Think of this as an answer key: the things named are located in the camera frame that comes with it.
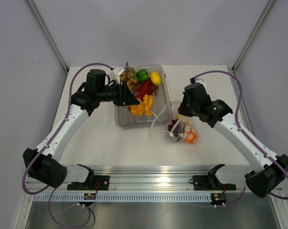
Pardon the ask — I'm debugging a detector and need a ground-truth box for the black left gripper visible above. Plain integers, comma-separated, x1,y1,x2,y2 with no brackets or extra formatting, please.
97,81,140,106

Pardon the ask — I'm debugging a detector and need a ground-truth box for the yellow banana bunch toy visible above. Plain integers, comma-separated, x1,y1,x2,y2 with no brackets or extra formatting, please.
129,94,154,116

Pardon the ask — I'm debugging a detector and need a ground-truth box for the clear dotted zip top bag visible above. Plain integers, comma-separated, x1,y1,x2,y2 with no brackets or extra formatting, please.
151,101,198,145

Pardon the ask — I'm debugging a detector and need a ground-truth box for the dark red grape bunch toy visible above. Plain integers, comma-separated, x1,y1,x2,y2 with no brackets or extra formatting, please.
165,119,184,143

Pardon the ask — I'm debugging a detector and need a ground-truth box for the yellow lemon toy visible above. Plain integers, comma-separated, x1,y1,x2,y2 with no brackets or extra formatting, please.
150,72,162,86

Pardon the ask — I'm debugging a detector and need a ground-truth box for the orange fruit toy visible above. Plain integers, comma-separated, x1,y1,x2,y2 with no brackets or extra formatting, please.
185,131,198,144

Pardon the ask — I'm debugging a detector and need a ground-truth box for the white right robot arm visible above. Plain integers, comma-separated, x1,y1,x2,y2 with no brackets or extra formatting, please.
178,83,288,198

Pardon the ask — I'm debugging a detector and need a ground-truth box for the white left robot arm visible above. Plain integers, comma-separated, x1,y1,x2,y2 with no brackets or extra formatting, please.
22,69,140,190

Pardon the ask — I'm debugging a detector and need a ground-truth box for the clear plastic food tray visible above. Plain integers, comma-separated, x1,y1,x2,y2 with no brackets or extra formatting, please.
114,65,170,129

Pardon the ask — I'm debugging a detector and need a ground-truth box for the red lobster toy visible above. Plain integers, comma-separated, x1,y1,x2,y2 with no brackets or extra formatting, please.
133,79,158,100

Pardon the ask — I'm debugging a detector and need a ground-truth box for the green grape bunch toy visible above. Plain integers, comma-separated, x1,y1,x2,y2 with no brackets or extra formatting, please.
120,62,138,91

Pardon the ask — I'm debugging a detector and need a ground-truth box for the green bell pepper toy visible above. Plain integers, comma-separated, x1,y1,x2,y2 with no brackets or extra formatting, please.
136,69,149,83

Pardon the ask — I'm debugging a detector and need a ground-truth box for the green scallion toy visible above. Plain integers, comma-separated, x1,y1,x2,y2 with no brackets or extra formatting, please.
151,110,161,122

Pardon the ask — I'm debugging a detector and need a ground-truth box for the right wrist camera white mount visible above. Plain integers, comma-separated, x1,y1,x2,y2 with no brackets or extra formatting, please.
195,78,206,87

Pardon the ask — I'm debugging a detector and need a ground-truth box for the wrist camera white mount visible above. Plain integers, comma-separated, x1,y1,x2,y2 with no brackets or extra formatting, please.
109,66,125,82
195,78,206,87

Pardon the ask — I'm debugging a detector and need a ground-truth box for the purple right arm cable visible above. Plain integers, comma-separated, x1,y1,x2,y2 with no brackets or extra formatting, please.
190,70,288,208

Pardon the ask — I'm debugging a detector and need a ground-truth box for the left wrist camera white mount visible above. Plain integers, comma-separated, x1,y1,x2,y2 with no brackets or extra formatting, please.
109,66,125,82

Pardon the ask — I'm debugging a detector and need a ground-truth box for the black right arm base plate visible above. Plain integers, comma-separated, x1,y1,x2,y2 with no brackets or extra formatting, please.
189,164,237,191

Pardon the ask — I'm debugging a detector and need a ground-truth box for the aluminium mounting rail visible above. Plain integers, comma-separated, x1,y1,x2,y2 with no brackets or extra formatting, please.
23,166,283,193

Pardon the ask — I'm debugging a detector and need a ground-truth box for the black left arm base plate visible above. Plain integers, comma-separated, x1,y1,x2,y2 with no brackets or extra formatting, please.
67,175,110,191

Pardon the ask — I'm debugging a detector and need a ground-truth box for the left aluminium frame post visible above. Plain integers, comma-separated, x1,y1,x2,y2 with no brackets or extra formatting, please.
25,0,69,75

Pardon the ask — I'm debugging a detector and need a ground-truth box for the aluminium frame post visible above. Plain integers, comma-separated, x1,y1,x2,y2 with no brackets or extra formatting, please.
25,0,69,75
232,0,277,74

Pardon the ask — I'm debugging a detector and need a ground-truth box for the right aluminium frame post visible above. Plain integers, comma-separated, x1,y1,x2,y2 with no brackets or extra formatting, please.
232,0,277,74

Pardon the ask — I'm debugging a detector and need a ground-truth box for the white slotted cable duct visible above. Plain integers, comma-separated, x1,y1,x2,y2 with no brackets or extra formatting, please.
33,193,212,203

